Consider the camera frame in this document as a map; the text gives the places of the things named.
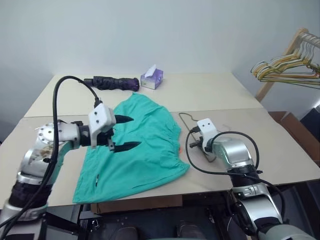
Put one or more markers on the green shorts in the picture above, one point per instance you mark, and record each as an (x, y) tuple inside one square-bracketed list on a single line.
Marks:
[(145, 150)]

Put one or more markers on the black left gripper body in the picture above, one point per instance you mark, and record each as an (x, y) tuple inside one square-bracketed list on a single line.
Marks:
[(105, 138)]

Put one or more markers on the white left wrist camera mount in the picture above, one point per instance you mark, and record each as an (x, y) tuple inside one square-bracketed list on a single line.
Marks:
[(100, 117)]

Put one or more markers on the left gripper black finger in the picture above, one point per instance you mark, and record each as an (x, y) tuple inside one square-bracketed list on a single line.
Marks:
[(123, 119), (126, 147)]

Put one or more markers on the wooden clothes rack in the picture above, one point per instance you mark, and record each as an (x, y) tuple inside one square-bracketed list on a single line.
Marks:
[(265, 91)]

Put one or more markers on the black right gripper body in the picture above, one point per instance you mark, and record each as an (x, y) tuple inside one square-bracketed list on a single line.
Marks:
[(196, 144)]

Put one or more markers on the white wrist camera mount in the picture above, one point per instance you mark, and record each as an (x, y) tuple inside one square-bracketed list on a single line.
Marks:
[(100, 117), (206, 126)]

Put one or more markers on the bunch of clothes hangers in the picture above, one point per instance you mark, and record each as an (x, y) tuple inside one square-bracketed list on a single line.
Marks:
[(287, 82)]

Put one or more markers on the purple tissue box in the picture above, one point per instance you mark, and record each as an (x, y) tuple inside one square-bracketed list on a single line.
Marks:
[(155, 80)]

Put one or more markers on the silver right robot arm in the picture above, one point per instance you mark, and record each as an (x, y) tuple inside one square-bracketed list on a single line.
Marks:
[(235, 152)]

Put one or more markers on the black case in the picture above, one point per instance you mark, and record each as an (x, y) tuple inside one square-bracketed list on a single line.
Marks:
[(312, 120)]

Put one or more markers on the folded black purple umbrella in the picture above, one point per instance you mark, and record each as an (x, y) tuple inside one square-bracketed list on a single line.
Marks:
[(112, 83)]

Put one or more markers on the brown cardboard box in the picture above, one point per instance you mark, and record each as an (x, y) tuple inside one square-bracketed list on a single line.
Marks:
[(295, 130)]

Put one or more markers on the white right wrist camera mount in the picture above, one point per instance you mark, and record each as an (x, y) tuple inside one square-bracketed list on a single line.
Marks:
[(206, 126)]

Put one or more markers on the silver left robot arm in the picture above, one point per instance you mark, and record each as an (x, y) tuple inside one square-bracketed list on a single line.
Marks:
[(30, 155)]

